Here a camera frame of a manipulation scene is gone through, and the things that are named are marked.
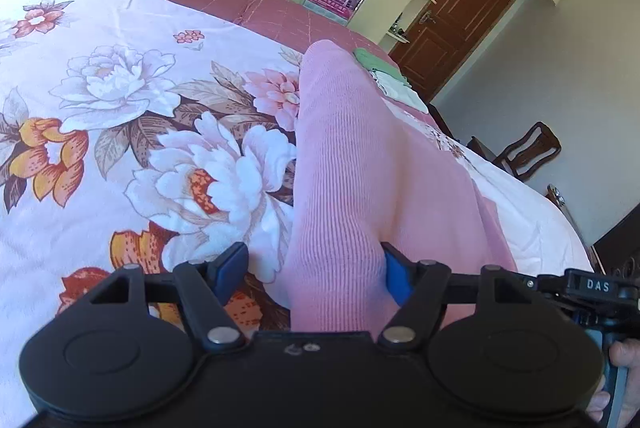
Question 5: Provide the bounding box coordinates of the pink knit sweater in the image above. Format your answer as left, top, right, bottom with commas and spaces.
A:
274, 40, 515, 334

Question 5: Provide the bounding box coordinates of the right hand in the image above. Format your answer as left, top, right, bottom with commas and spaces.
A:
584, 339, 640, 424

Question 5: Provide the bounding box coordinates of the dark television screen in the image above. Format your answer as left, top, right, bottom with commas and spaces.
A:
594, 205, 640, 280

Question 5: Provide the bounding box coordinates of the wooden bed footboard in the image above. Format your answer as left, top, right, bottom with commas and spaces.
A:
546, 184, 599, 266

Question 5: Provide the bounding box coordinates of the white floral quilt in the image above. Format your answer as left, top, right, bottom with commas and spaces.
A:
1, 0, 589, 427

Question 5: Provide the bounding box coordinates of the dark wooden chair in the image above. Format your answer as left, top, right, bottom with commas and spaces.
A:
468, 122, 562, 182

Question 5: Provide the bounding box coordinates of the white folded cloth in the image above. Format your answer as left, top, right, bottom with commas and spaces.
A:
372, 70, 428, 114

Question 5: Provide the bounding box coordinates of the green folded cloth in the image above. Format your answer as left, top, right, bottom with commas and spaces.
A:
352, 48, 410, 87

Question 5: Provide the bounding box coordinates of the pink checked bed sheet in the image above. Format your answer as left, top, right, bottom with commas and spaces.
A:
119, 0, 442, 129

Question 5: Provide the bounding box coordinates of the brown wooden door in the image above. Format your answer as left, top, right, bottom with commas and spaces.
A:
390, 0, 515, 102

